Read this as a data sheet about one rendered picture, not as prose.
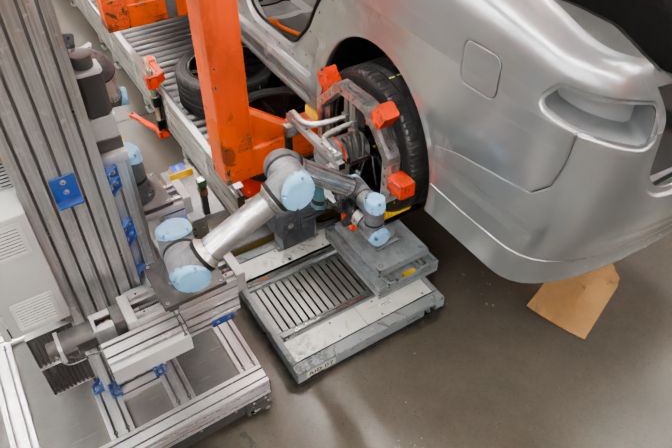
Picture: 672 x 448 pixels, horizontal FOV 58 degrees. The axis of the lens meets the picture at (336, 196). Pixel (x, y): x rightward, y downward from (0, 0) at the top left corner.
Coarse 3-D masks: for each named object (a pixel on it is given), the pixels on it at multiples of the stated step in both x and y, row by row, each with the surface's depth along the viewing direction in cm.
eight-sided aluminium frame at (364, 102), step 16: (320, 96) 267; (336, 96) 263; (352, 96) 243; (368, 96) 242; (320, 112) 273; (368, 112) 236; (320, 128) 279; (384, 128) 238; (384, 144) 237; (384, 160) 238; (400, 160) 240; (384, 176) 244; (384, 192) 248
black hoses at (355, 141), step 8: (360, 128) 251; (344, 136) 236; (352, 136) 234; (360, 136) 236; (352, 144) 234; (360, 144) 235; (352, 152) 234; (360, 152) 235; (352, 160) 233; (360, 160) 235
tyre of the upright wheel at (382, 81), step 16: (368, 64) 252; (384, 64) 250; (352, 80) 255; (368, 80) 244; (384, 80) 241; (400, 80) 242; (384, 96) 238; (400, 96) 238; (400, 112) 235; (416, 112) 237; (400, 128) 236; (416, 128) 237; (400, 144) 240; (416, 144) 237; (416, 160) 238; (416, 176) 242; (416, 192) 249; (400, 208) 260
